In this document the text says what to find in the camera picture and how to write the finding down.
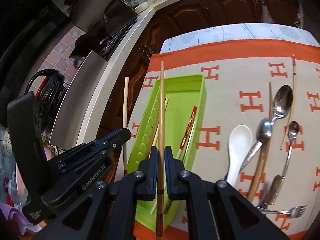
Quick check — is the brown bamboo chopstick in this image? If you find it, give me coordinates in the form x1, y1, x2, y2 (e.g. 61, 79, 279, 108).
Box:
156, 61, 165, 239

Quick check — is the steel soup spoon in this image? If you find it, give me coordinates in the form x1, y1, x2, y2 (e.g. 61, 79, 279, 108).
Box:
259, 175, 282, 209

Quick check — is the red-banded bamboo chopstick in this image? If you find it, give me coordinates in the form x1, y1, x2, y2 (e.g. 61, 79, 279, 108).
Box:
123, 76, 129, 175

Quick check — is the white ceramic soup spoon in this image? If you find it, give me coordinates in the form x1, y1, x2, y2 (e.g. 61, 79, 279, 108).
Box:
226, 125, 253, 186

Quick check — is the crossing bamboo chopstick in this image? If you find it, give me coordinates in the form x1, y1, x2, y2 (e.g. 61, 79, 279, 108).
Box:
147, 120, 159, 158

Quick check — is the dark wooden chopstick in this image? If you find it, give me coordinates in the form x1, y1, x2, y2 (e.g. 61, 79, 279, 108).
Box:
246, 82, 273, 202

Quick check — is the steel fork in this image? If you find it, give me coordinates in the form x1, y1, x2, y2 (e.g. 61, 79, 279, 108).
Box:
256, 205, 307, 218

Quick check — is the steel spoon textured handle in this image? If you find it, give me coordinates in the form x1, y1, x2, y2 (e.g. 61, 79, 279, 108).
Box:
240, 118, 273, 171

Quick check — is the red-patterned chopstick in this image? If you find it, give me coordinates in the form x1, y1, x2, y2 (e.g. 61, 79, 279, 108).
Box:
176, 106, 197, 159

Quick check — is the small steel teaspoon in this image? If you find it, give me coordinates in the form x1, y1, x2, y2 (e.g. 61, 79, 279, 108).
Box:
270, 121, 299, 205

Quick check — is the pink-tipped bamboo chopstick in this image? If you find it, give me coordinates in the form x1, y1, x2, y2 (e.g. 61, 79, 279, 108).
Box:
279, 54, 297, 151

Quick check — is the large steel tablespoon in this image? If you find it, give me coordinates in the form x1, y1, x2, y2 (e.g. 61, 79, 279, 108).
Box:
271, 85, 293, 124

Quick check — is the green plastic utensil tray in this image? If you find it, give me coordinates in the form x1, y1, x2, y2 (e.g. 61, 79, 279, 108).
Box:
127, 74, 208, 233

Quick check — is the orange H-pattern cloth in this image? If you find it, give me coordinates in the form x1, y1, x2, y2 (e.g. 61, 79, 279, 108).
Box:
114, 39, 320, 240

